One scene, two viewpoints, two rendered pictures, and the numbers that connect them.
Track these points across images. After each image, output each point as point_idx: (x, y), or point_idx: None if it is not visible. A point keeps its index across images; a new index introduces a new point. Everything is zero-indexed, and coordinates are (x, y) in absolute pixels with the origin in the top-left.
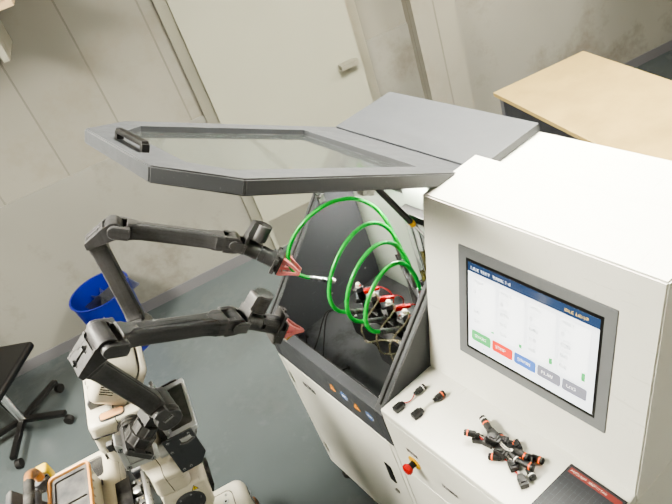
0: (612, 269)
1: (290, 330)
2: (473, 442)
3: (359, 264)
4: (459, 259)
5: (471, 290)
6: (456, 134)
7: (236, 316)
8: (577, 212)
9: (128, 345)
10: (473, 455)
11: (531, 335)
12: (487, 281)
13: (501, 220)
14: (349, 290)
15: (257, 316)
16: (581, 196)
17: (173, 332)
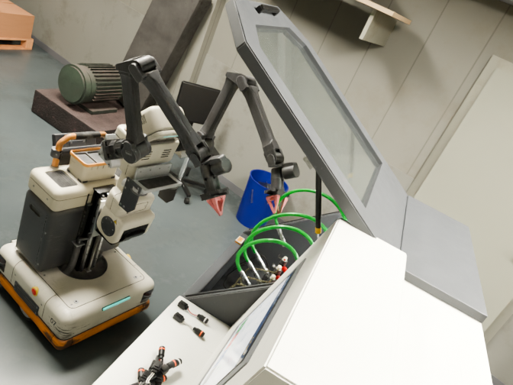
0: (280, 328)
1: (212, 201)
2: (155, 358)
3: (281, 226)
4: (295, 268)
5: (273, 292)
6: (437, 258)
7: (201, 152)
8: (354, 309)
9: (141, 77)
10: (142, 359)
11: (238, 342)
12: (279, 290)
13: (322, 256)
14: (259, 230)
15: (211, 170)
16: (379, 315)
17: (167, 109)
